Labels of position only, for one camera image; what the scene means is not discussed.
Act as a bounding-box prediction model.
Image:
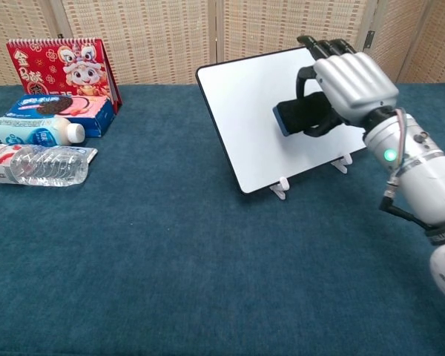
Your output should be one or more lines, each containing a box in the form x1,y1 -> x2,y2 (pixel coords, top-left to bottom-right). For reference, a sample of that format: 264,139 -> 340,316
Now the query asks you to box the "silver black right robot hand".
295,35 -> 401,138

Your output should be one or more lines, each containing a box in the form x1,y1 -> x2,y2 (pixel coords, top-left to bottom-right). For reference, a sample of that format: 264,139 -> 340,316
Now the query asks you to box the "black eraser block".
272,92 -> 334,137

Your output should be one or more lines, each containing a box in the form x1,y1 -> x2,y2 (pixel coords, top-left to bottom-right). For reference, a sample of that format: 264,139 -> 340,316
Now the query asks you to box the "white board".
195,46 -> 369,195

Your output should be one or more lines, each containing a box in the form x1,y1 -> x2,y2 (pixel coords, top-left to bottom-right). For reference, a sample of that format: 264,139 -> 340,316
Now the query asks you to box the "woven folding screen panel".
0,0 -> 62,88
396,0 -> 445,85
213,0 -> 380,65
366,0 -> 435,84
50,0 -> 220,86

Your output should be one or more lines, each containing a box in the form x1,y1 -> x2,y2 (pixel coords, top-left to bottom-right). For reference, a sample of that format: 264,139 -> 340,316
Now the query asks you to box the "white plastic stand foot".
269,177 -> 291,201
330,153 -> 354,174

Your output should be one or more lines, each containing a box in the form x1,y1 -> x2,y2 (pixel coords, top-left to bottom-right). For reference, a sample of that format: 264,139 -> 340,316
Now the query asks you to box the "blue felt table cover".
0,83 -> 445,356

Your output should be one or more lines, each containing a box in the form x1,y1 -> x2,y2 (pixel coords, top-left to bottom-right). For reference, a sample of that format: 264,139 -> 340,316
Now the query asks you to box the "blue pink Oreo box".
5,93 -> 116,139

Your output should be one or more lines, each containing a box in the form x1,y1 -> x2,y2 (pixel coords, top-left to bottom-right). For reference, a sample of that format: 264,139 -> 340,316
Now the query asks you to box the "red cartoon desk calendar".
6,38 -> 123,107

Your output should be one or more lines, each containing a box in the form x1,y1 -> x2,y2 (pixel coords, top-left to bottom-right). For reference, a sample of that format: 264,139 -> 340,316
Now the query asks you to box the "white blue milk bottle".
0,116 -> 87,146

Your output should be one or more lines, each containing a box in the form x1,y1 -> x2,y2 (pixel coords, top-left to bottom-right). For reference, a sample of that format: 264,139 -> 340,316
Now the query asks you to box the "clear plastic water bottle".
0,143 -> 90,188

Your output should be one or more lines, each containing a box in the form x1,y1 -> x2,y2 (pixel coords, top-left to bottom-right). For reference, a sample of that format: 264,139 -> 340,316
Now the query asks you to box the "black robot wrist cable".
379,108 -> 437,230

